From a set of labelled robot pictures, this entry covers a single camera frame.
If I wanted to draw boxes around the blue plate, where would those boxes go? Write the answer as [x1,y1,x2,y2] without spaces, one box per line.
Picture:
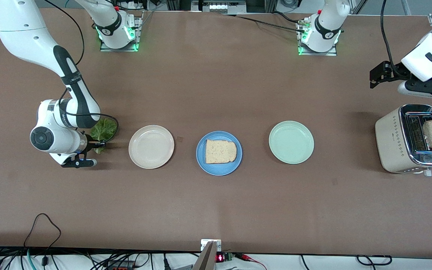
[196,130,243,176]

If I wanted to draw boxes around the black looped cable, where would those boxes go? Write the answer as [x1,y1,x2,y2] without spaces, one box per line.
[24,213,62,250]

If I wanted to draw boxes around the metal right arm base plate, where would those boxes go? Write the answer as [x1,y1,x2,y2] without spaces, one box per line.
[100,10,143,52]

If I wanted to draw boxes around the lit electronics box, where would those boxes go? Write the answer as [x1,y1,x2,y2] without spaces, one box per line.
[191,0,247,14]

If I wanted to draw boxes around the green lettuce leaf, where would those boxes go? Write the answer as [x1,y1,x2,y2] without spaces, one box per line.
[90,117,119,155]

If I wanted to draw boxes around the beige plate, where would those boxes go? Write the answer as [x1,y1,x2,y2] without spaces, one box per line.
[128,125,175,170]

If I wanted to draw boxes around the white table edge bracket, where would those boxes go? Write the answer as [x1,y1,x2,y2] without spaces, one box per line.
[201,239,222,252]

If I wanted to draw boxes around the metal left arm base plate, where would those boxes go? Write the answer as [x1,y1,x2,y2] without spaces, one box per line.
[297,17,338,57]

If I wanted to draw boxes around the white power strip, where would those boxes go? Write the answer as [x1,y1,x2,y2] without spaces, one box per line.
[117,0,153,11]

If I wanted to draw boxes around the black cable lying on table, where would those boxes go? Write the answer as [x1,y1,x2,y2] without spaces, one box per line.
[222,11,308,34]

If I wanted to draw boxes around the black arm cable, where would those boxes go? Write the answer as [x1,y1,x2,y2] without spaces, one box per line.
[379,0,398,74]
[43,0,120,144]

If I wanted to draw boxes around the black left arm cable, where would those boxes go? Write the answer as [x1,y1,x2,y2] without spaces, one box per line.
[379,0,398,74]

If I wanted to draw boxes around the red clip wire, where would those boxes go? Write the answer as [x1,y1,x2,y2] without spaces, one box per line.
[234,253,268,270]

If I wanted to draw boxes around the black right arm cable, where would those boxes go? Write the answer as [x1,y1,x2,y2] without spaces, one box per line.
[43,0,120,144]

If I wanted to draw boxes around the cream toaster with chrome top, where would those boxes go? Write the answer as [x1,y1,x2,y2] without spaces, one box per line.
[375,104,432,177]

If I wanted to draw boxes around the pale green plate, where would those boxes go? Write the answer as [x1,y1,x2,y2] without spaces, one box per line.
[268,120,315,165]

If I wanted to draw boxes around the black coiled cable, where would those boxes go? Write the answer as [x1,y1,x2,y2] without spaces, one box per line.
[356,255,393,266]

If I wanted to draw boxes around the grey camera pole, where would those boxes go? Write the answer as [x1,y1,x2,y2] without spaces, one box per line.
[193,241,218,270]

